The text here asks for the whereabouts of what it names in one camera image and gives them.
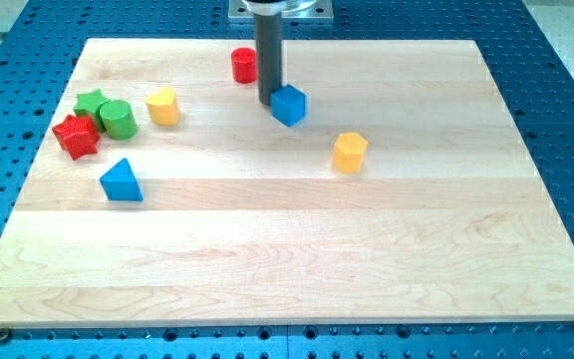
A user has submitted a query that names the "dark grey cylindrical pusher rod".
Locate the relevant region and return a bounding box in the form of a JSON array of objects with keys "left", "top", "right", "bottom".
[{"left": 254, "top": 12, "right": 283, "bottom": 106}]

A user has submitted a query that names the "silver tool flange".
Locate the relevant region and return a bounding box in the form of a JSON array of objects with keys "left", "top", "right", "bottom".
[{"left": 243, "top": 0, "right": 317, "bottom": 16}]

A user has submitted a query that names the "blue wooden cube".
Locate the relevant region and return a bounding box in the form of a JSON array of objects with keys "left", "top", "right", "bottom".
[{"left": 270, "top": 85, "right": 307, "bottom": 127}]

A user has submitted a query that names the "red wooden cylinder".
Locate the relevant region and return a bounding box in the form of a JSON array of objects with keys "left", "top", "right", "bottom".
[{"left": 230, "top": 47, "right": 257, "bottom": 84}]

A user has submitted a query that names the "silver robot mounting plate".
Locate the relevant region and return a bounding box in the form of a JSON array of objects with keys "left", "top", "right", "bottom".
[{"left": 225, "top": 0, "right": 334, "bottom": 24}]

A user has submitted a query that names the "yellow wooden heart block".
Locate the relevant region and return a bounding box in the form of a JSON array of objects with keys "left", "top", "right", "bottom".
[{"left": 145, "top": 88, "right": 180, "bottom": 126}]

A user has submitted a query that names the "yellow wooden hexagon block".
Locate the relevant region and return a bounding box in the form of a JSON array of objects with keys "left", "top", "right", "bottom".
[{"left": 332, "top": 133, "right": 368, "bottom": 174}]

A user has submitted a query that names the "green wooden cylinder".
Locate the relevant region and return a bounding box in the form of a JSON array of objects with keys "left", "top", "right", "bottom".
[{"left": 100, "top": 100, "right": 138, "bottom": 140}]

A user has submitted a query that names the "green wooden star block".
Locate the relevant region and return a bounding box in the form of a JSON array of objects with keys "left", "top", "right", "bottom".
[{"left": 73, "top": 89, "right": 110, "bottom": 133}]

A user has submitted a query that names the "light wooden board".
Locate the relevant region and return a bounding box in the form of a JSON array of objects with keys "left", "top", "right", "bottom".
[{"left": 0, "top": 38, "right": 574, "bottom": 328}]

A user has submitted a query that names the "blue wooden triangle block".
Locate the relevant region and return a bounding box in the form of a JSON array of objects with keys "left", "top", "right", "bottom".
[{"left": 100, "top": 159, "right": 144, "bottom": 201}]

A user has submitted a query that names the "red wooden star block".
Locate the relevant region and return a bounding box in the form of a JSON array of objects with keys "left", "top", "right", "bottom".
[{"left": 52, "top": 115, "right": 100, "bottom": 161}]

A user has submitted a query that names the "left board clamp screw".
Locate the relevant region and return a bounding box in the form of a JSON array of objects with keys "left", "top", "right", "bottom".
[{"left": 0, "top": 328, "right": 12, "bottom": 343}]

